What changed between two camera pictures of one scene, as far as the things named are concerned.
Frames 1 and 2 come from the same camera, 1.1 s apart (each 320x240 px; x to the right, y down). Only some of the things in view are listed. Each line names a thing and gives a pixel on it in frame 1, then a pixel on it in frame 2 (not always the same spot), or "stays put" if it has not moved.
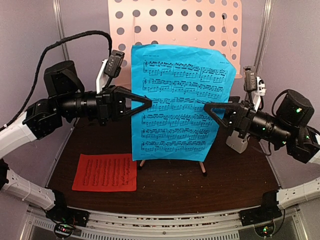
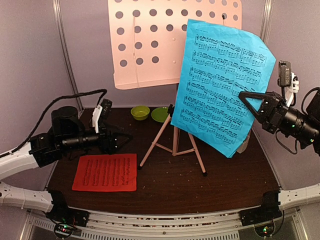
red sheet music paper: x=105 y=172 stays put
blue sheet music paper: x=180 y=81 → x=217 y=63
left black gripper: x=110 y=103 → x=110 y=146
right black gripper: x=241 y=116 → x=273 y=108
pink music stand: x=211 y=23 stays put
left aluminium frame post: x=57 y=7 stays put
